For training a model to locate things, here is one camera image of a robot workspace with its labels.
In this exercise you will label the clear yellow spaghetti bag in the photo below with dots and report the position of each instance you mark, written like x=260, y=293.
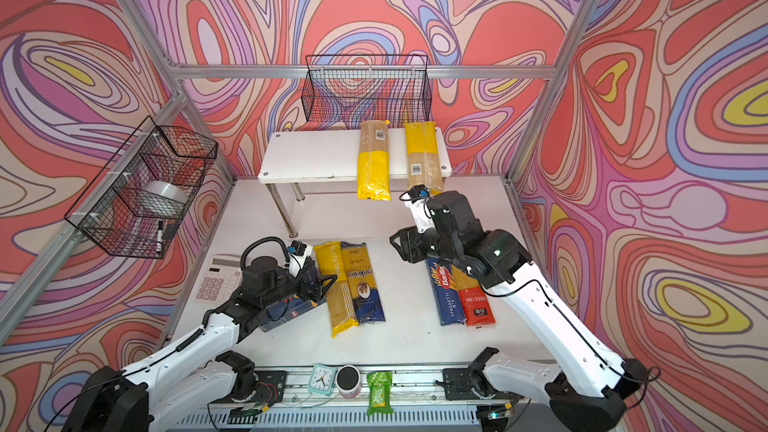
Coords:
x=424, y=166

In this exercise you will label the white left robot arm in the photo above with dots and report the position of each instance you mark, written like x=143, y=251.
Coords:
x=159, y=390

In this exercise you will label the yellow Pastatime spaghetti bag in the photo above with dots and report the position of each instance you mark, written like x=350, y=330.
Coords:
x=339, y=299

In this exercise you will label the aluminium frame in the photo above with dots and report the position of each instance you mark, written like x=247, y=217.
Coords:
x=76, y=79

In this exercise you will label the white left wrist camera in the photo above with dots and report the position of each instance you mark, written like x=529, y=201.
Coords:
x=299, y=253

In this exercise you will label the black wire basket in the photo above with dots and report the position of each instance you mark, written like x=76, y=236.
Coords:
x=350, y=89
x=122, y=220

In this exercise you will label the black wire basket left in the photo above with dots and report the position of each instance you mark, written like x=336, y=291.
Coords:
x=122, y=220

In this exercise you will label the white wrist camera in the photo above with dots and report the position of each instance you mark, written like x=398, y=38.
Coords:
x=416, y=201
x=299, y=253

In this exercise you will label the blue Ankara spaghetti bag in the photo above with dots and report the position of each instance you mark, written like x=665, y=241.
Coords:
x=361, y=281

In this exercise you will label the green snack packet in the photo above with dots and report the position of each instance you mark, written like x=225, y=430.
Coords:
x=379, y=384

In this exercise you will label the black marker pen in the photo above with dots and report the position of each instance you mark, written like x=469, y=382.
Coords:
x=159, y=238

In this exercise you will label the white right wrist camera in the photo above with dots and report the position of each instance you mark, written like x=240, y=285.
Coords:
x=416, y=201

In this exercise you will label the blue Barilla spaghetti box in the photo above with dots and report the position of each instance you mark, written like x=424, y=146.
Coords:
x=447, y=297

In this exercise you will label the silver tape roll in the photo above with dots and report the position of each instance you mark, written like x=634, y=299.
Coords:
x=166, y=190

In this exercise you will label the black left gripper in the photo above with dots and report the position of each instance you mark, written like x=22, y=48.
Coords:
x=316, y=282

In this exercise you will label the blue Barilla rigatoni box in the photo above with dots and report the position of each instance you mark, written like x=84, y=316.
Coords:
x=287, y=311

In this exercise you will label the teal alarm clock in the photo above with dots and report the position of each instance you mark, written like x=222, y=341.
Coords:
x=322, y=380

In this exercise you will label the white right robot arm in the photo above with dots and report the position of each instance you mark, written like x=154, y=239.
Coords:
x=588, y=389

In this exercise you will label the black wire basket back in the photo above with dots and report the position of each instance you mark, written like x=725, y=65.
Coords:
x=350, y=89

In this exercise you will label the white two-tier shelf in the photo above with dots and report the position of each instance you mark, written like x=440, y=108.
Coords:
x=299, y=157

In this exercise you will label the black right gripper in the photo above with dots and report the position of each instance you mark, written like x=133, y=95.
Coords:
x=410, y=246

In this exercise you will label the red spaghetti bag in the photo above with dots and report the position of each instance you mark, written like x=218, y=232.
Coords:
x=474, y=301

